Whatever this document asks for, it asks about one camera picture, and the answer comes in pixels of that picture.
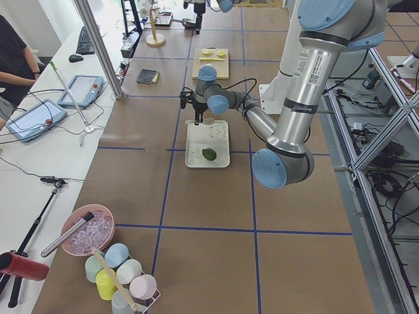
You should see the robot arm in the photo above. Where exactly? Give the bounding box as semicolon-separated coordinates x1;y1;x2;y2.
183;0;242;35
180;1;391;188

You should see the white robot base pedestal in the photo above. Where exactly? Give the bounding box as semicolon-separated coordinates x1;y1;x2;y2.
259;0;302;114

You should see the grey cleaning cloth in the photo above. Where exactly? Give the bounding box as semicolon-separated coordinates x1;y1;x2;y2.
136;69;158;85

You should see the yellow plastic knife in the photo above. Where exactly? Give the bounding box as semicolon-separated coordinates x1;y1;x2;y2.
199;57;226;61

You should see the grey cup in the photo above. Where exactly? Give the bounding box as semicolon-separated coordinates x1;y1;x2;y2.
111;290;133;314

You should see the aluminium frame post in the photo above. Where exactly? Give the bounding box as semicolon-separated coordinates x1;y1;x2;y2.
73;0;124;99

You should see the white rod green tip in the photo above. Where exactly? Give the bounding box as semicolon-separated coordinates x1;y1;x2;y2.
49;61;95;133

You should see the pink bowl with ice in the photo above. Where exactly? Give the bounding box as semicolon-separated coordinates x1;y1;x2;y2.
62;204;115;257

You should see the black keyboard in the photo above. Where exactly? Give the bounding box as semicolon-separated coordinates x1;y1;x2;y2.
76;26;95;55

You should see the wooden stand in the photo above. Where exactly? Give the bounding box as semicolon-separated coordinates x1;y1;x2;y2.
145;7;166;48

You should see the yellow sponge cloth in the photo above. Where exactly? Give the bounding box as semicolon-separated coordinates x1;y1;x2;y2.
151;72;160;84

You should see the red cylinder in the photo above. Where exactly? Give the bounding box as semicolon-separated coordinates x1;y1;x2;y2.
1;252;50;281

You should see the dark tray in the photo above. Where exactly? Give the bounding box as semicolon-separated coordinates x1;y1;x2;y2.
154;12;173;27

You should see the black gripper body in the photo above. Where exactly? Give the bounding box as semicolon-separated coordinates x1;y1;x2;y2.
183;0;206;14
179;86;207;113

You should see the near teach pendant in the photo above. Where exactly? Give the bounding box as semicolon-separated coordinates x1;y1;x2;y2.
6;99;67;142

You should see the far teach pendant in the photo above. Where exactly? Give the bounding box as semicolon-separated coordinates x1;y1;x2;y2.
67;75;103;108

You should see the teach pendant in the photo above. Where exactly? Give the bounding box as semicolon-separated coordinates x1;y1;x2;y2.
6;99;67;142
67;75;103;108

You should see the bamboo cutting board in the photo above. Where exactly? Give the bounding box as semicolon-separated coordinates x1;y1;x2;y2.
191;48;230;80

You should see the pink cup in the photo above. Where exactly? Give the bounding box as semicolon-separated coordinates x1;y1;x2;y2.
129;274;157;300

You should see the lemon slice top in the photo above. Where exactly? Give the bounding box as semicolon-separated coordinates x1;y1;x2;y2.
202;49;213;56

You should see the metal scoop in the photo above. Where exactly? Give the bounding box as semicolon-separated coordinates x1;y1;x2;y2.
171;18;196;29

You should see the white bear tray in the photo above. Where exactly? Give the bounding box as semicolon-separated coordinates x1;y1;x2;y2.
185;119;230;168

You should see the black mouse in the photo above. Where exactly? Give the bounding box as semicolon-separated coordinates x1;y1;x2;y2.
68;54;84;63

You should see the yellow cup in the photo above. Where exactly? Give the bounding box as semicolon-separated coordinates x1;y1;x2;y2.
96;269;117;301

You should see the green cup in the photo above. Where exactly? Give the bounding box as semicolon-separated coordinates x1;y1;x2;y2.
84;255;103;283

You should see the black tripod stick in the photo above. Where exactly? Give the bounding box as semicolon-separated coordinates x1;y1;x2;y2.
1;177;67;308

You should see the blue cup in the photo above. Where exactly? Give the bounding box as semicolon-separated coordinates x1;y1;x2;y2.
105;243;129;268

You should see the seated person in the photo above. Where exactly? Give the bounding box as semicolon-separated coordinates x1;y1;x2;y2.
1;16;45;122

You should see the white cup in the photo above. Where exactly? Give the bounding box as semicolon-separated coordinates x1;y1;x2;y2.
116;258;143;285

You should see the steel cylinder tool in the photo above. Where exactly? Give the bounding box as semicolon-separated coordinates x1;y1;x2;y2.
41;211;94;258

